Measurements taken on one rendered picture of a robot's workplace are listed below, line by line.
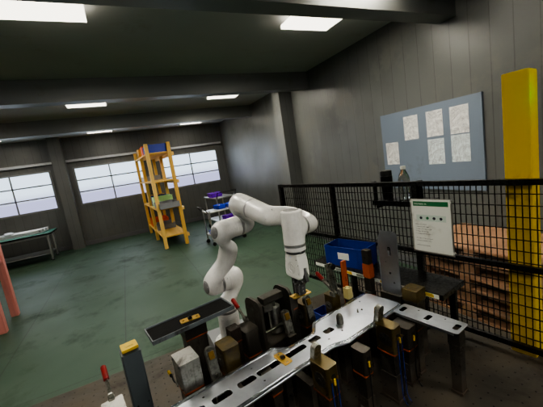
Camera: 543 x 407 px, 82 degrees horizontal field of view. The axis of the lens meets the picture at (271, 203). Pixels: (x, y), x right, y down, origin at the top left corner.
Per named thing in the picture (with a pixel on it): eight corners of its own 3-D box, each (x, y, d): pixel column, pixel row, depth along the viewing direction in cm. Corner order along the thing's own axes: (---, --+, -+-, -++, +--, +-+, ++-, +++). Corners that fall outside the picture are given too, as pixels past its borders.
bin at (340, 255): (364, 270, 191) (363, 250, 189) (325, 262, 213) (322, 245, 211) (378, 262, 201) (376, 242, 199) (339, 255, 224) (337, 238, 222)
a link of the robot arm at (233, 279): (212, 310, 179) (206, 271, 175) (239, 298, 190) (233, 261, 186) (223, 317, 170) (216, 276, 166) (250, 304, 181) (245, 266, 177)
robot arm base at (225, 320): (210, 339, 184) (205, 310, 181) (238, 325, 194) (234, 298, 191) (224, 354, 168) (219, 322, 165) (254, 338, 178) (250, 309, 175)
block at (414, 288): (422, 359, 155) (416, 291, 149) (407, 353, 161) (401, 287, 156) (430, 352, 159) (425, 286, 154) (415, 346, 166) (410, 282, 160)
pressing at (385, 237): (401, 295, 160) (395, 232, 155) (381, 290, 169) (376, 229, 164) (401, 295, 160) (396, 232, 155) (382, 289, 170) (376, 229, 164)
